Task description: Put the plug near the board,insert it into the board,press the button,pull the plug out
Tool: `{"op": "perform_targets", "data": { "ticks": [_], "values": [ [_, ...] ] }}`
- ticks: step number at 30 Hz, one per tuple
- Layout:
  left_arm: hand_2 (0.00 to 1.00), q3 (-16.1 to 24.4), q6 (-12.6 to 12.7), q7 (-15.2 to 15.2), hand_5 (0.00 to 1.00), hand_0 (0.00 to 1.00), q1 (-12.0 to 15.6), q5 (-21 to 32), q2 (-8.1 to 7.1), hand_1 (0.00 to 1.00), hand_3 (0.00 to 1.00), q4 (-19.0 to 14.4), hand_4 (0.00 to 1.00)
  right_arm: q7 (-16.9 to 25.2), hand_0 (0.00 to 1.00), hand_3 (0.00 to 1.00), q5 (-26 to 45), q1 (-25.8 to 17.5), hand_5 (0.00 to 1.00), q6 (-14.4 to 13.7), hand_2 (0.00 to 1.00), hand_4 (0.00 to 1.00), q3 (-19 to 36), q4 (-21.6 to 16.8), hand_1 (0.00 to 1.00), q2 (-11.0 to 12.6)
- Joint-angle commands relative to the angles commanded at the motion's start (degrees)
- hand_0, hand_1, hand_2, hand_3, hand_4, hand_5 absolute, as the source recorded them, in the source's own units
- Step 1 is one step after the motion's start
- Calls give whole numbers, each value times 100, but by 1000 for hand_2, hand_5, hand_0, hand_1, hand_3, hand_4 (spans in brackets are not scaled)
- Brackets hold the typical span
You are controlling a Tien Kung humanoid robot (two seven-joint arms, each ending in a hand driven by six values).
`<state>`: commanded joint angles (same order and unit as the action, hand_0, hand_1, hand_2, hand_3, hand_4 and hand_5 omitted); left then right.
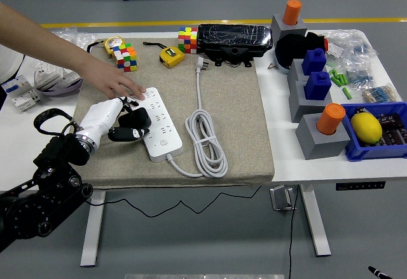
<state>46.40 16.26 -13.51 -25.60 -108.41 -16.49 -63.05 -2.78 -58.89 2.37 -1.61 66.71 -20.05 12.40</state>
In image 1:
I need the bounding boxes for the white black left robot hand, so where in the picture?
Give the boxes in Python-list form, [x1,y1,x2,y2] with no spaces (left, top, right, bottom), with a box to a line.
[76,96,151,149]

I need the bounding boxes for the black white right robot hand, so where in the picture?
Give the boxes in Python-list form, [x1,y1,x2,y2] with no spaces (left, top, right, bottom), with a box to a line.
[368,264,395,279]

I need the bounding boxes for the person's hand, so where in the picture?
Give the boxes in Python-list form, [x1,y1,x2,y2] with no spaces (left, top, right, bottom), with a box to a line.
[78,58,147,101]

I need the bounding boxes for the black plug adapter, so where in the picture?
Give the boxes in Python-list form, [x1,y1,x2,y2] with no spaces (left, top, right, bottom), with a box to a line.
[118,107,153,130]

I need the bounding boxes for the white power strip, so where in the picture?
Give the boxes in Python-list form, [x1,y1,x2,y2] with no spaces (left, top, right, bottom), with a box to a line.
[136,86,184,163]

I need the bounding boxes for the thin black plug cord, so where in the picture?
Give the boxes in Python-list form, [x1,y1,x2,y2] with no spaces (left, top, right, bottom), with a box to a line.
[85,184,263,219]

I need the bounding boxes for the white-edged puzzle cube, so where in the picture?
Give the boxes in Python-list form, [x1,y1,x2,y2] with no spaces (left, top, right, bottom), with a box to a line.
[113,42,138,72]

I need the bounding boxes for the yellow tape measure round face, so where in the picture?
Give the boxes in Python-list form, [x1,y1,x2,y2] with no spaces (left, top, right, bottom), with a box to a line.
[86,36,125,59]

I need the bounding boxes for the empty clear plastic bag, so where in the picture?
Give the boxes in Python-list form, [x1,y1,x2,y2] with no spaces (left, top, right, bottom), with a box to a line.
[76,32,96,48]

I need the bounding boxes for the clear bag of nuts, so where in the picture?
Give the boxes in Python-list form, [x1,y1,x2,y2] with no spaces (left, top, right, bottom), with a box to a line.
[50,27,79,46]

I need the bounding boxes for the yellow black tape measure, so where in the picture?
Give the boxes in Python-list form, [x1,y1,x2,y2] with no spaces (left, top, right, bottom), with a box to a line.
[142,41,186,69]

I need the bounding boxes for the white table leg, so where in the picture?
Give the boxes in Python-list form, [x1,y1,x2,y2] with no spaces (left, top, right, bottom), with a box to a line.
[298,185,332,257]
[79,191,107,268]

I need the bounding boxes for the white blue circuit breaker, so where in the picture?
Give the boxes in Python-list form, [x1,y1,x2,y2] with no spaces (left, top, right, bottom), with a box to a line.
[1,74,42,113]

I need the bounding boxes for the black table control panel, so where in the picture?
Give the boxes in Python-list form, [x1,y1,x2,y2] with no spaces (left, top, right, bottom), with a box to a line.
[335,180,387,192]

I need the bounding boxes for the neon stickerless puzzle cube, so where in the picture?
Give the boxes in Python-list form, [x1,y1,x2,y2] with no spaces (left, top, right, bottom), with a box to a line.
[177,26,198,55]

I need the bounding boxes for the person's torso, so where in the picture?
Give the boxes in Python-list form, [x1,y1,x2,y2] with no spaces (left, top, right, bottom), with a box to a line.
[0,44,25,83]

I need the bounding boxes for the blue plastic bin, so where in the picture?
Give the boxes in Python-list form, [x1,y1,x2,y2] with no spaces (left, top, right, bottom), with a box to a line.
[340,101,407,162]

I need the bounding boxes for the grey-brown mat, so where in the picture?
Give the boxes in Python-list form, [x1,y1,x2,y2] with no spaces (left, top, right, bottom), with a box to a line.
[65,37,276,191]

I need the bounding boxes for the black wrapped box device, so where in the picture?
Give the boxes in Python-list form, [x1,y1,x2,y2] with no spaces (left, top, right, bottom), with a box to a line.
[196,24,273,69]

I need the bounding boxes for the grey square block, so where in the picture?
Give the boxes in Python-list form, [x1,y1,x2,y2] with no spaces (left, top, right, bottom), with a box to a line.
[287,58,311,89]
[270,13,308,40]
[294,112,352,161]
[288,80,333,123]

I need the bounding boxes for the dark brown components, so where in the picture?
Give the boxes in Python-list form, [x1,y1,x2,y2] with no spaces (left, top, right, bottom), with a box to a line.
[376,112,407,146]

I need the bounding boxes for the yellow lemon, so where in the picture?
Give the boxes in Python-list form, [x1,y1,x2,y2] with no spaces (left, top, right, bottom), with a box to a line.
[350,112,383,144]

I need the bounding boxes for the orange cylinder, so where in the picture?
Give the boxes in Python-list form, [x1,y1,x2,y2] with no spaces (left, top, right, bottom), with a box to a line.
[315,102,347,135]
[282,0,302,27]

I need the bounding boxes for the white round base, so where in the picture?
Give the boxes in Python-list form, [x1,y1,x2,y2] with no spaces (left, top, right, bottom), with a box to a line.
[275,58,292,76]

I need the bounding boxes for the clear bag of resistors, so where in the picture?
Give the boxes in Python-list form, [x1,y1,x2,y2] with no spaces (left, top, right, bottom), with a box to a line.
[361,83,402,104]

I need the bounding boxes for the black cloth bundle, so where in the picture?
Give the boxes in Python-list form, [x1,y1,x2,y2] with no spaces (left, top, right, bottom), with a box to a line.
[274,31,327,69]

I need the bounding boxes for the blue peg block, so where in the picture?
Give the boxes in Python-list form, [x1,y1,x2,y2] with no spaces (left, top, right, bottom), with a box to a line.
[301,48,328,76]
[303,71,332,102]

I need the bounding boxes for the clear bag blue components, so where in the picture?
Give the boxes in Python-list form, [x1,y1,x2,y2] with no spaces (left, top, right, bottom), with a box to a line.
[326,29,379,70]
[345,59,375,89]

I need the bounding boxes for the black hanging cable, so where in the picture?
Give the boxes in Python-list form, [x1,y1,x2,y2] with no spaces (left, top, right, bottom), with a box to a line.
[287,185,300,279]

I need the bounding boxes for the white power strip cable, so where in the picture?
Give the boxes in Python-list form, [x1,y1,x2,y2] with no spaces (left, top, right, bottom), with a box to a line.
[167,56,230,179]

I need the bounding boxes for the silver metal bracket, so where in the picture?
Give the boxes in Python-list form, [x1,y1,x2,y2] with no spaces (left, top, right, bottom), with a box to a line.
[269,184,298,212]

